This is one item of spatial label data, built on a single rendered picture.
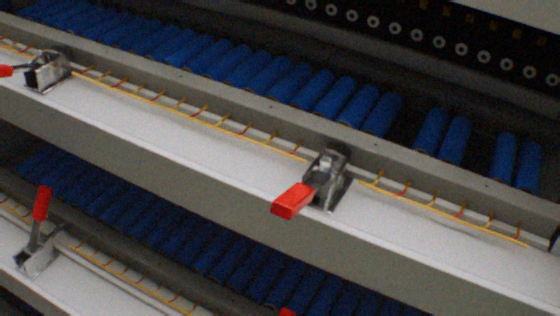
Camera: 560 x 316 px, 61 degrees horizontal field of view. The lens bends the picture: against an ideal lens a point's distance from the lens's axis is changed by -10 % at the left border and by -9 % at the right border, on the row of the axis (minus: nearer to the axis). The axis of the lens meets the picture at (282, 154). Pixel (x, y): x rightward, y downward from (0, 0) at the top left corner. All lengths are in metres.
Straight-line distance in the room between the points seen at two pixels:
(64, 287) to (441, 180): 0.37
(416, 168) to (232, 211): 0.13
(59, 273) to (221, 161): 0.25
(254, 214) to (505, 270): 0.17
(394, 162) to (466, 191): 0.05
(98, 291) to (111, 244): 0.05
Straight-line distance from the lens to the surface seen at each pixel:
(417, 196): 0.36
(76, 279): 0.54
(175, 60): 0.45
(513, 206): 0.36
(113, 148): 0.41
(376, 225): 0.34
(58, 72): 0.47
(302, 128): 0.37
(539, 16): 0.31
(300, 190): 0.29
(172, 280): 0.50
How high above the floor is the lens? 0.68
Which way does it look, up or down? 19 degrees down
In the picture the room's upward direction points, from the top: 15 degrees clockwise
